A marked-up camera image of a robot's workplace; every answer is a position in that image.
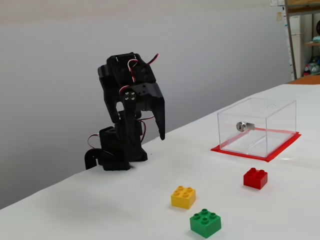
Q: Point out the transparent plastic box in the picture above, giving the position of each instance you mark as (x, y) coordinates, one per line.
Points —
(275, 117)

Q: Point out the yellow lego brick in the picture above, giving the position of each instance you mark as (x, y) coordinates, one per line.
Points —
(183, 198)

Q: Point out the red lego brick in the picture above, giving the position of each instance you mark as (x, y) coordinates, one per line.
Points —
(255, 178)

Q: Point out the teal object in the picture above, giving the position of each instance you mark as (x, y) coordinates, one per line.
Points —
(317, 39)

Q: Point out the white cabinet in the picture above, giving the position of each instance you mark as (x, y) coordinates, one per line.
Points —
(297, 50)

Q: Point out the orange table surface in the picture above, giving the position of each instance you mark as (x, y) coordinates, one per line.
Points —
(307, 80)

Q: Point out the metal shelf rack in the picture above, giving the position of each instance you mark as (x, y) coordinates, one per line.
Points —
(290, 37)

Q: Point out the red base mat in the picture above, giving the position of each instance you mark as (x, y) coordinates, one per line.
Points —
(282, 147)

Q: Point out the cola bottle red cap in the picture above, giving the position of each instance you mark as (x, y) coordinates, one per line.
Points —
(306, 71)

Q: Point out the green lego brick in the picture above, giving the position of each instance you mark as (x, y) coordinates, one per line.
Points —
(205, 223)

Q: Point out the silver metal cam lock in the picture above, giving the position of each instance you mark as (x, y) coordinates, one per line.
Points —
(240, 126)

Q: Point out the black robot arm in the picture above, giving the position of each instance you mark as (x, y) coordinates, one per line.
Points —
(125, 150)

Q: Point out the yellow sticky note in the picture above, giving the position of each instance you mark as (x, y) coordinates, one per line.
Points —
(279, 16)

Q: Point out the black table clamp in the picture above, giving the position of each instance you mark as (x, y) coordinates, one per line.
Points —
(88, 158)

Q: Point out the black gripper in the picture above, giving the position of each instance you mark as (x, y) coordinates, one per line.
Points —
(147, 95)

